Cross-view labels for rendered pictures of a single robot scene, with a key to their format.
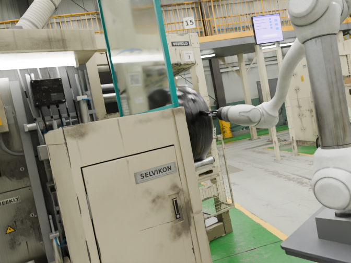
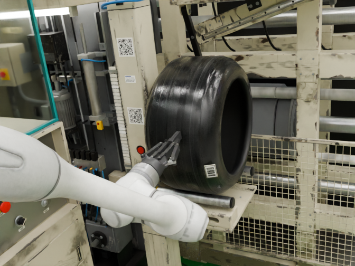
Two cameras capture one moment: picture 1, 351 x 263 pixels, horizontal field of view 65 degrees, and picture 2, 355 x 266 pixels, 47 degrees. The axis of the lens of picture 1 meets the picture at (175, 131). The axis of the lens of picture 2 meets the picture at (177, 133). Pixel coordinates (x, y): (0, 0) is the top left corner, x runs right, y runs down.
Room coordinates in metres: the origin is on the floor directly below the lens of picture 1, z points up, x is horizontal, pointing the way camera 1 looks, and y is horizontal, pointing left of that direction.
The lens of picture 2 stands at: (1.00, -1.29, 1.75)
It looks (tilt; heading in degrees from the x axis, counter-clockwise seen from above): 21 degrees down; 58
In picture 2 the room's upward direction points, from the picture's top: 6 degrees counter-clockwise
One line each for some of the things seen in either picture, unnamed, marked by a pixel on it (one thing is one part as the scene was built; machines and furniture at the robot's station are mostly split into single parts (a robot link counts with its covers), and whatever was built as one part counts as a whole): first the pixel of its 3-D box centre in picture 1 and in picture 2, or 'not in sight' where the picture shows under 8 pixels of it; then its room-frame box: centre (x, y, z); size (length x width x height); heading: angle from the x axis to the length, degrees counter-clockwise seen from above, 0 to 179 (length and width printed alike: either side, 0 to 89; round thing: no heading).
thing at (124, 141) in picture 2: not in sight; (124, 118); (1.70, 0.28, 1.19); 0.05 x 0.04 x 0.48; 30
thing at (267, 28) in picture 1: (267, 28); not in sight; (5.48, -2.15, 2.60); 0.60 x 0.05 x 0.55; 101
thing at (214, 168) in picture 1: (193, 175); (193, 210); (1.79, -0.06, 0.84); 0.36 x 0.09 x 0.06; 120
